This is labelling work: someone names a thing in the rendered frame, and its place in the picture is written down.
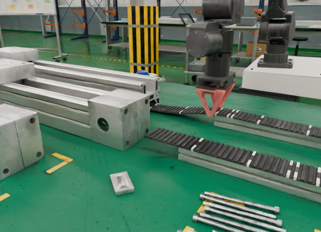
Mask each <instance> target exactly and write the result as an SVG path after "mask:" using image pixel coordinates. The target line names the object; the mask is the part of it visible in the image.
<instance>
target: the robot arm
mask: <svg viewBox="0 0 321 232"><path fill-rule="evenodd" d="M244 8H245V0H203V1H202V15H201V21H199V22H195V23H192V24H191V31H190V33H189V34H188V36H187V38H186V49H187V51H188V53H189V54H190V55H191V56H192V57H194V58H202V57H206V60H205V73H204V74H202V75H200V76H198V77H196V82H197V83H198V84H197V85H196V92H197V94H198V96H199V98H200V100H201V102H202V104H203V106H204V109H205V111H206V114H207V116H210V117H213V116H214V114H215V112H216V110H217V108H219V107H220V108H222V106H223V104H224V103H225V101H226V99H227V97H228V96H229V94H230V92H231V91H232V89H233V87H234V86H235V80H234V78H235V72H230V71H229V69H230V59H231V48H232V37H233V30H232V28H227V27H226V26H225V24H238V23H241V15H244ZM211 19H231V20H211ZM295 27H296V21H295V11H289V8H288V3H287V0H268V5H267V11H266V12H263V13H262V14H261V21H260V26H259V32H258V35H259V39H260V40H261V41H269V42H268V43H267V46H266V51H265V52H264V58H260V59H259V60H258V62H257V67H264V68H287V69H291V68H293V59H288V54H289V52H288V42H291V41H292V39H293V37H294V33H295ZM217 88H223V89H226V90H221V89H217ZM204 94H208V95H211V98H212V102H213V105H214V106H213V108H212V110H211V111H210V109H209V106H208V103H207V101H206V98H205V95H204Z"/></svg>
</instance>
